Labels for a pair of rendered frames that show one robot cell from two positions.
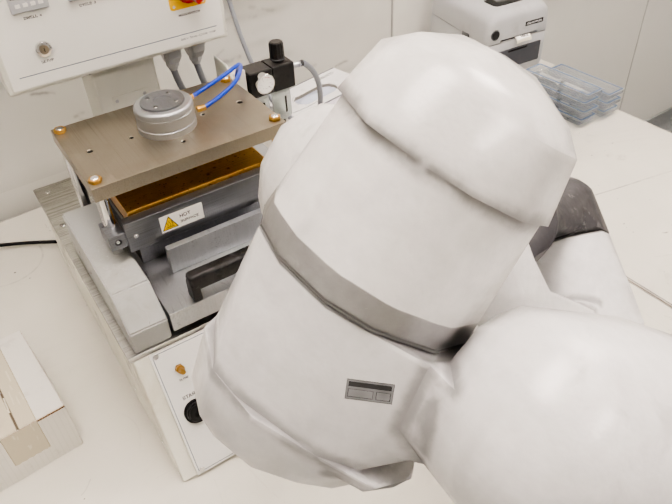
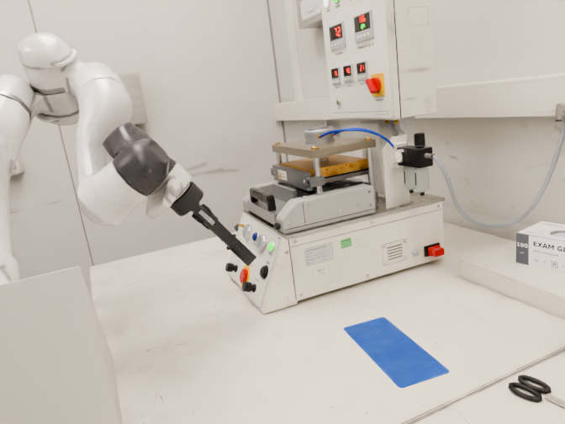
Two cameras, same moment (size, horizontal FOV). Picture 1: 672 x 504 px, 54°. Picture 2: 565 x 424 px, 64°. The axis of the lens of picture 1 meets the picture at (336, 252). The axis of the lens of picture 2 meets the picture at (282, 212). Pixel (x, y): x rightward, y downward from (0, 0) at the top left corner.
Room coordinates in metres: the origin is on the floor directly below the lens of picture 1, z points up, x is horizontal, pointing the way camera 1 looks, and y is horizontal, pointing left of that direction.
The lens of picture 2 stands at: (0.93, -1.01, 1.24)
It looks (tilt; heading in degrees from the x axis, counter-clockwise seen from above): 14 degrees down; 102
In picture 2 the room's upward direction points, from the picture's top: 7 degrees counter-clockwise
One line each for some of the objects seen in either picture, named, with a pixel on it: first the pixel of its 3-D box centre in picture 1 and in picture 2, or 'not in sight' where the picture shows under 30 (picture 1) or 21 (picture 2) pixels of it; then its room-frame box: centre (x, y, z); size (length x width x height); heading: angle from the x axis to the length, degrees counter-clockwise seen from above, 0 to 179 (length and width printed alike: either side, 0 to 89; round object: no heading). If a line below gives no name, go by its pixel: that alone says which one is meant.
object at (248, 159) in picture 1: (179, 151); (322, 158); (0.81, 0.21, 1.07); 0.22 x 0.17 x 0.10; 122
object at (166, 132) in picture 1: (176, 128); (334, 150); (0.84, 0.22, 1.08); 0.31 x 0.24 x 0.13; 122
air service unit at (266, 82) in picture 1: (268, 88); (411, 164); (1.03, 0.10, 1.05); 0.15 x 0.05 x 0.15; 122
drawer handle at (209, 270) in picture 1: (242, 264); (261, 198); (0.65, 0.12, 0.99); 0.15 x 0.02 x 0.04; 122
